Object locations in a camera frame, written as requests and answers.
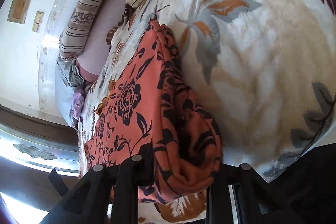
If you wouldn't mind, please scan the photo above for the cream leaf-pattern blanket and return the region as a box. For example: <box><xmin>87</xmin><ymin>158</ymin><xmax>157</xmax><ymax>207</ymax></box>
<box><xmin>77</xmin><ymin>0</ymin><xmax>336</xmax><ymax>223</ymax></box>

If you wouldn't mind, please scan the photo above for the lilac floral cloth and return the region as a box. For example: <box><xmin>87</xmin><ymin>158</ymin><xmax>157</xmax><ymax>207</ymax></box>
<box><xmin>70</xmin><ymin>89</ymin><xmax>85</xmax><ymax>121</ymax></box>

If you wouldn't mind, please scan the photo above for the pink bed headboard cushion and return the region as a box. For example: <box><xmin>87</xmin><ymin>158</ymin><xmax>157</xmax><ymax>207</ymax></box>
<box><xmin>76</xmin><ymin>0</ymin><xmax>126</xmax><ymax>83</ymax></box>

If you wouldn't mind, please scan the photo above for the beige wall switch plate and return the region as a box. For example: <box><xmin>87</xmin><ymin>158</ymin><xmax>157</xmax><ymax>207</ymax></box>
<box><xmin>32</xmin><ymin>11</ymin><xmax>44</xmax><ymax>32</ymax></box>

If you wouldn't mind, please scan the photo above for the orange floral black-patterned garment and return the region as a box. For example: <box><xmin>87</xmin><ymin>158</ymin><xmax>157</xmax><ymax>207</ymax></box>
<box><xmin>84</xmin><ymin>20</ymin><xmax>222</xmax><ymax>203</ymax></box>

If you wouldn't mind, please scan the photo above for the grey-blue pillow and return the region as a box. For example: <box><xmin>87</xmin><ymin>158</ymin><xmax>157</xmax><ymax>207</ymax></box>
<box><xmin>55</xmin><ymin>56</ymin><xmax>85</xmax><ymax>128</ymax></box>

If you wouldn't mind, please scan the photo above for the striped floral bolster pillow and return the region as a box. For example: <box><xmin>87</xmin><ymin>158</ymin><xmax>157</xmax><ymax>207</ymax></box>
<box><xmin>59</xmin><ymin>0</ymin><xmax>103</xmax><ymax>61</ymax></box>

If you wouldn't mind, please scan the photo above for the gold wall plaque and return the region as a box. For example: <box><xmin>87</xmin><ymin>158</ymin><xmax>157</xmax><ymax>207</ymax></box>
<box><xmin>7</xmin><ymin>0</ymin><xmax>31</xmax><ymax>24</ymax></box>

